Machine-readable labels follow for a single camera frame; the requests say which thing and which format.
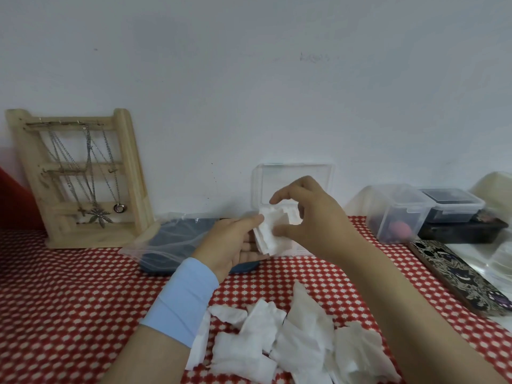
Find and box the pink makeup sponge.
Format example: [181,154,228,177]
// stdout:
[388,221,413,241]

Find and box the ring pendant necklace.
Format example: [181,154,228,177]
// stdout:
[102,130,127,214]

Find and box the clear cotton pad box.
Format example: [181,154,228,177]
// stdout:
[251,163,335,259]

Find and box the pile of white cotton pads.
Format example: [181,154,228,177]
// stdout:
[185,280,401,384]

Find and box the person's left hand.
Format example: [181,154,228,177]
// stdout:
[191,213,269,284]

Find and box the phone with patterned case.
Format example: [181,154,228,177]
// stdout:
[407,238,512,318]

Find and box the clear plastic water bottle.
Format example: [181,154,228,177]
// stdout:
[490,242,512,281]

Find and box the black tray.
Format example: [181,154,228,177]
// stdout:
[418,218,509,244]

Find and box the leaf pendant necklace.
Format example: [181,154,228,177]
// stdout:
[83,125,114,229]

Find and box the person's left forearm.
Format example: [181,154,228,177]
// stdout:
[100,325,191,384]

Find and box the beige plastic tub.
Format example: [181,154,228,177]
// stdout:
[470,171,512,214]

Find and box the red checkered tablecloth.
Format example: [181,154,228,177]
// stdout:
[0,215,512,384]

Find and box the clear container with black contents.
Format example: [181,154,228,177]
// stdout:
[419,188,486,223]

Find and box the person's right forearm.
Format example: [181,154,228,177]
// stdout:
[340,235,509,384]

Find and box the dark blue pouch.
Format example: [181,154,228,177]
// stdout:
[139,218,261,275]

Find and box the clear plastic bag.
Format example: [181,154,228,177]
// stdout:
[119,213,225,268]

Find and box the wooden jewelry stand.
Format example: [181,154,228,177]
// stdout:
[5,108,155,249]

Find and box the person's right hand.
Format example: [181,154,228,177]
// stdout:
[270,175,361,265]

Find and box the light blue wristband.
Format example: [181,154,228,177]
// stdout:
[139,258,220,348]

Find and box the clear lidded plastic container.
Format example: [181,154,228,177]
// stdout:
[345,184,435,244]

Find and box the red framed mirror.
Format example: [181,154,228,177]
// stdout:
[0,167,45,231]

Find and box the white cloth square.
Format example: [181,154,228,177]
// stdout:
[252,199,303,257]

